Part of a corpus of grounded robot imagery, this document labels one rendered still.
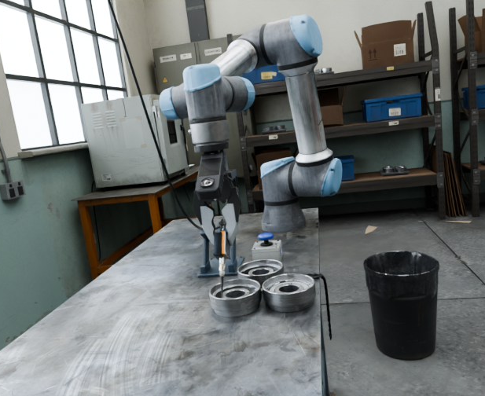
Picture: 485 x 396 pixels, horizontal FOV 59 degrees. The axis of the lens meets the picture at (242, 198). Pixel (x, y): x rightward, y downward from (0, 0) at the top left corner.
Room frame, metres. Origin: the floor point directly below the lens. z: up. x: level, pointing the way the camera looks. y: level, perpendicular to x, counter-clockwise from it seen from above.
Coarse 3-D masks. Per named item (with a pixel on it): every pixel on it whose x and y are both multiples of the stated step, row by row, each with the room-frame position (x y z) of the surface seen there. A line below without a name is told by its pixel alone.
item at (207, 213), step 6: (210, 204) 0.89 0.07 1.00; (204, 210) 0.86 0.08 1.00; (210, 210) 0.86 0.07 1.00; (204, 216) 0.86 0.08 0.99; (210, 216) 0.86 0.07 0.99; (204, 222) 0.86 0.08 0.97; (210, 222) 0.86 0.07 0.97; (204, 228) 0.86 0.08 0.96; (210, 228) 0.86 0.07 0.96; (210, 234) 0.86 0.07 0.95; (210, 240) 0.87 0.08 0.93
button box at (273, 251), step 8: (272, 240) 1.11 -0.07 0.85; (280, 240) 1.10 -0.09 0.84; (256, 248) 1.06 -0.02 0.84; (264, 248) 1.05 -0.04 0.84; (272, 248) 1.04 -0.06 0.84; (280, 248) 1.07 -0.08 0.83; (256, 256) 1.05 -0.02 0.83; (264, 256) 1.05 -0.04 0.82; (272, 256) 1.05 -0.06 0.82; (280, 256) 1.05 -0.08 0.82
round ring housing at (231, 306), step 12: (216, 288) 0.85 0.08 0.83; (240, 288) 0.84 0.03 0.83; (216, 300) 0.78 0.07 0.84; (228, 300) 0.77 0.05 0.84; (240, 300) 0.77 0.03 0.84; (252, 300) 0.78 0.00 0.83; (216, 312) 0.80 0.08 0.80; (228, 312) 0.78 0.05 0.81; (240, 312) 0.78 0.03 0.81; (252, 312) 0.79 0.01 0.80
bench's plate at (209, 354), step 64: (128, 256) 1.29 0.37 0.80; (192, 256) 1.21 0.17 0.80; (64, 320) 0.86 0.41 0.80; (128, 320) 0.82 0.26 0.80; (192, 320) 0.79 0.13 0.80; (256, 320) 0.75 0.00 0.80; (320, 320) 0.72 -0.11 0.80; (0, 384) 0.64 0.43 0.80; (64, 384) 0.62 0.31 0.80; (128, 384) 0.59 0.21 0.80; (192, 384) 0.57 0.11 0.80; (256, 384) 0.55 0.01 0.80; (320, 384) 0.54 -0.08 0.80
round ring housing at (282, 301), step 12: (276, 276) 0.86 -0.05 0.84; (288, 276) 0.86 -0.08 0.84; (300, 276) 0.85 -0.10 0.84; (264, 288) 0.80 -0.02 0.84; (276, 288) 0.82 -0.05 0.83; (288, 288) 0.83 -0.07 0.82; (300, 288) 0.81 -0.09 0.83; (312, 288) 0.78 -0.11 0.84; (276, 300) 0.77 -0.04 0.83; (288, 300) 0.76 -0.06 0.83; (300, 300) 0.76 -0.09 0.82; (312, 300) 0.79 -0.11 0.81; (288, 312) 0.77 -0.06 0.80
